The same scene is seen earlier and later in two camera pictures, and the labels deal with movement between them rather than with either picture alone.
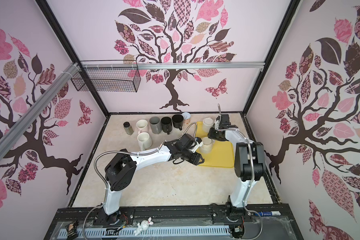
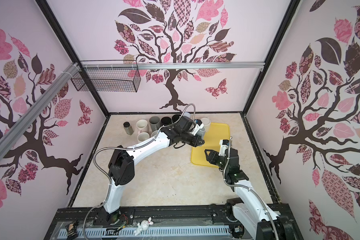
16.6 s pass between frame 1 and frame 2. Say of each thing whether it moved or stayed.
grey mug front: stayed
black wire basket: stayed
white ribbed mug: stayed
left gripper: moved
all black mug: stayed
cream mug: moved
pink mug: stayed
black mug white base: stayed
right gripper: moved
